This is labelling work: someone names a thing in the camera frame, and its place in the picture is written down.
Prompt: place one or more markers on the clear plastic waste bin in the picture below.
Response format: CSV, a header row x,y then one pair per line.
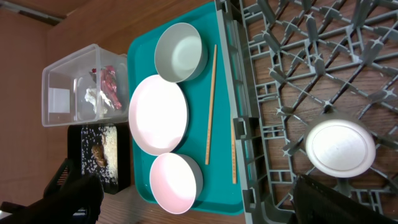
x,y
64,85

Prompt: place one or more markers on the right wooden chopstick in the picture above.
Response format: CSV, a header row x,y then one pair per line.
x,y
233,154

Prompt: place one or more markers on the left wooden chopstick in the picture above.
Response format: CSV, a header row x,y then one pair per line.
x,y
211,105

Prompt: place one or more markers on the wooden chopstick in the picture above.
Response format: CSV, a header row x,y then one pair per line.
x,y
211,105
233,154

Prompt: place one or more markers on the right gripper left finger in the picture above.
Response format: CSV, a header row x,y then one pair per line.
x,y
68,198

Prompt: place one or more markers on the grey bowl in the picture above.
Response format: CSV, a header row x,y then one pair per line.
x,y
180,53

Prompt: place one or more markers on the teal serving tray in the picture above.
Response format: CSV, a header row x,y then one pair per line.
x,y
219,194

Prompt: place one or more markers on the white cup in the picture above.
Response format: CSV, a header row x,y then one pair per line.
x,y
340,148

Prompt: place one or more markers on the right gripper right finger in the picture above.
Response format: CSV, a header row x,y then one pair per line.
x,y
315,203

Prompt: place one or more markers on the red silver snack wrapper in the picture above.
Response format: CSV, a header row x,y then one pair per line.
x,y
109,85

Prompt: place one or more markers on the white napkin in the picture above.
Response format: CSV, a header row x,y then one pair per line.
x,y
91,97

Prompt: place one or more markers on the grey dishwasher rack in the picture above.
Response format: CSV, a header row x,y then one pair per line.
x,y
289,62

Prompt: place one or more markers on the black food waste tray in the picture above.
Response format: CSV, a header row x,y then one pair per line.
x,y
114,138

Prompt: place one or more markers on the large white plate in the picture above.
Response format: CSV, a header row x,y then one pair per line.
x,y
158,115

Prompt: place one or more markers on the brown food scrap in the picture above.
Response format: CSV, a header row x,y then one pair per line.
x,y
98,152

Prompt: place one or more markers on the small pink bowl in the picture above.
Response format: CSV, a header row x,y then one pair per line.
x,y
176,181

